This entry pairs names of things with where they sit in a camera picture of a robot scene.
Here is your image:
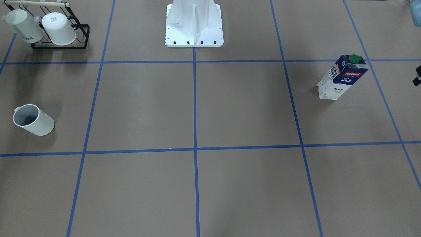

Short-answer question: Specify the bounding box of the white mug with lettering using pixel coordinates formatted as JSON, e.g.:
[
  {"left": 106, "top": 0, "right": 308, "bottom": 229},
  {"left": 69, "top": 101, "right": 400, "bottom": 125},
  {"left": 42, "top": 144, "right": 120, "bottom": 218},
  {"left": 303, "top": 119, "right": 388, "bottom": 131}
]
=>
[{"left": 1, "top": 9, "right": 44, "bottom": 43}]

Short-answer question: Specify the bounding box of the white mug on rack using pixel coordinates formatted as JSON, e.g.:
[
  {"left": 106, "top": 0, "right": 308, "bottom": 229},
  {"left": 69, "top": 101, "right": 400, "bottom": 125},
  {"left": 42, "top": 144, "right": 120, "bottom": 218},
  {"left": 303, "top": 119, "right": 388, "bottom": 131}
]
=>
[{"left": 41, "top": 12, "right": 76, "bottom": 45}]

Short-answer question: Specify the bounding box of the blue white milk carton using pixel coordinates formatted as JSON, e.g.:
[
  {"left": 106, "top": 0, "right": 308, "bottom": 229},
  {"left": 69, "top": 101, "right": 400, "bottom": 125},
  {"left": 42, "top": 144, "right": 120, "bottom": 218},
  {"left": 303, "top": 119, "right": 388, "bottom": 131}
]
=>
[{"left": 317, "top": 54, "right": 368, "bottom": 100}]

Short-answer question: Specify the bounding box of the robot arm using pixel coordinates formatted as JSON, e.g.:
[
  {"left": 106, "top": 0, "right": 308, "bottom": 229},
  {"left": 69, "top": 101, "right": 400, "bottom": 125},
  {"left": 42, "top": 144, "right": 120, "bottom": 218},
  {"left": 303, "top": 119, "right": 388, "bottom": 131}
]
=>
[{"left": 409, "top": 0, "right": 421, "bottom": 27}]

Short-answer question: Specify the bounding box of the black wire mug rack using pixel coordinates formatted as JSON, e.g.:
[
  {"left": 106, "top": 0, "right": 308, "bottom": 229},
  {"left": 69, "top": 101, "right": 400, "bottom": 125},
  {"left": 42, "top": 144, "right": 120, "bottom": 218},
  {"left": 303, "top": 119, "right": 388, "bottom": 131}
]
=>
[{"left": 1, "top": 0, "right": 90, "bottom": 50}]

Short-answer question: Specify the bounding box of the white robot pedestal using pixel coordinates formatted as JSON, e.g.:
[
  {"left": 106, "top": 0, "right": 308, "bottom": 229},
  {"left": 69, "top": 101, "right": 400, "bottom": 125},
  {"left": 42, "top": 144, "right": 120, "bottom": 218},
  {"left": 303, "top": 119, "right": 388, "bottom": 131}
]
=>
[{"left": 164, "top": 0, "right": 224, "bottom": 48}]

